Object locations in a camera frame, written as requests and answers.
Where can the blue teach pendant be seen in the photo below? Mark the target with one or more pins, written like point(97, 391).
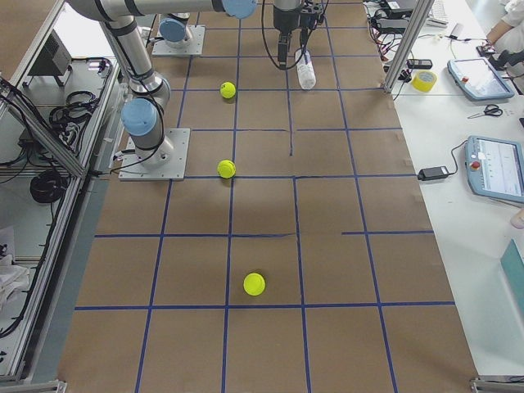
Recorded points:
point(494, 168)
point(478, 79)

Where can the black power adapter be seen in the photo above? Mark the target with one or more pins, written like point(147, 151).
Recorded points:
point(433, 173)

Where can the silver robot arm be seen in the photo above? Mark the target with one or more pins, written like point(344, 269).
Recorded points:
point(176, 37)
point(143, 115)

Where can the tennis ball near base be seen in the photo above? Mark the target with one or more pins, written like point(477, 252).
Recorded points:
point(254, 284)
point(227, 90)

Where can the black remote phone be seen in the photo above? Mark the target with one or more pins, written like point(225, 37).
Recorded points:
point(419, 64)

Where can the black scissors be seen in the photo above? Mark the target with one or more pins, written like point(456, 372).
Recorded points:
point(491, 110)

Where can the near blue teach pendant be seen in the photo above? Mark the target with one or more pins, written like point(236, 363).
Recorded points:
point(494, 168)

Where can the white blue tennis ball can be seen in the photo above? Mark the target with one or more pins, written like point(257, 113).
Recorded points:
point(305, 69)

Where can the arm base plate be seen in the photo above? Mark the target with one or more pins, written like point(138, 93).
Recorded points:
point(169, 161)
point(191, 45)

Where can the yellow tape roll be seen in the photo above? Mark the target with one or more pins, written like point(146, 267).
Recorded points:
point(424, 81)

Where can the tennis ball centre back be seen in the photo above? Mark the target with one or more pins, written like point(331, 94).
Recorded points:
point(226, 169)

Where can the aluminium frame post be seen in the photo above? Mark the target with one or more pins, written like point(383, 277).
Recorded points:
point(417, 21)

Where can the far blue teach pendant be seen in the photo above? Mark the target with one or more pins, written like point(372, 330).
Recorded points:
point(478, 79)

